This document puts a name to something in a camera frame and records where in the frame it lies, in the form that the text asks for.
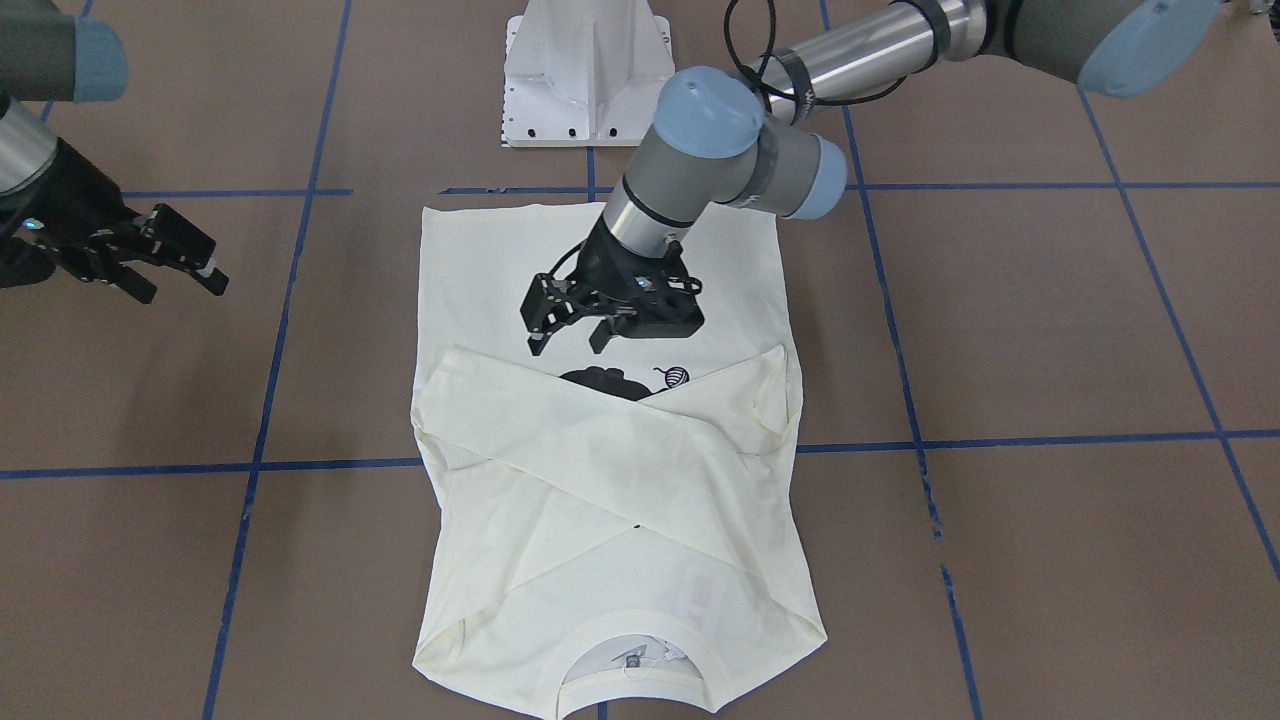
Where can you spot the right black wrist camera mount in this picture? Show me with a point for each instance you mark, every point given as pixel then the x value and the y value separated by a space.
pixel 21 263

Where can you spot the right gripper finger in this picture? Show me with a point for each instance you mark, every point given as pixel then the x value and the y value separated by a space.
pixel 172 240
pixel 110 254

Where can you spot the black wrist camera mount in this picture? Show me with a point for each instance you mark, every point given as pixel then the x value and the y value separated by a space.
pixel 21 263
pixel 665 300

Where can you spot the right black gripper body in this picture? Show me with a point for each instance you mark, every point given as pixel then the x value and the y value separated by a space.
pixel 62 205

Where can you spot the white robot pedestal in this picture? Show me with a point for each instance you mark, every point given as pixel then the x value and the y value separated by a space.
pixel 583 73

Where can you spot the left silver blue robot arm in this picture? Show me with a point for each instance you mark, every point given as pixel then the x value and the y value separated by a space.
pixel 735 137

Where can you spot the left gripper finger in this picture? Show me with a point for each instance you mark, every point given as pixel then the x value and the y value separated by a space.
pixel 547 308
pixel 610 328

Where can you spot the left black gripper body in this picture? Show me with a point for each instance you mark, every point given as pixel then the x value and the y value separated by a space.
pixel 601 259

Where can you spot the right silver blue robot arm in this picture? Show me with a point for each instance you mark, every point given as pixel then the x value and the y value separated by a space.
pixel 47 55

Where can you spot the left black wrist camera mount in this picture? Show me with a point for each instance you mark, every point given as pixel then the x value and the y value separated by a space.
pixel 665 300

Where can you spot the cream long sleeve shirt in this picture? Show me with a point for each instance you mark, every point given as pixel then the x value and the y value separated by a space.
pixel 614 525

